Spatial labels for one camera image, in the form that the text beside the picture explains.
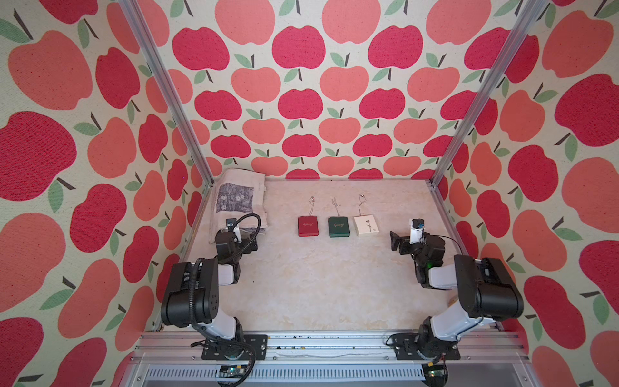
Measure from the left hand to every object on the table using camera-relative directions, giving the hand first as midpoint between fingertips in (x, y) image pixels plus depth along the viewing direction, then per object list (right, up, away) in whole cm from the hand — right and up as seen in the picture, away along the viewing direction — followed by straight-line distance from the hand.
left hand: (244, 235), depth 95 cm
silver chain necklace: (+38, +13, +19) cm, 45 cm away
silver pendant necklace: (+52, +17, +20) cm, 58 cm away
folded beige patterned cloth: (-7, +17, +12) cm, 22 cm away
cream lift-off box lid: (+51, +3, +6) cm, 51 cm away
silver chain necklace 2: (+27, +14, +20) cm, 37 cm away
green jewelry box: (+39, +3, +6) cm, 40 cm away
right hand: (+65, 0, -1) cm, 65 cm away
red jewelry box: (+26, +3, +6) cm, 27 cm away
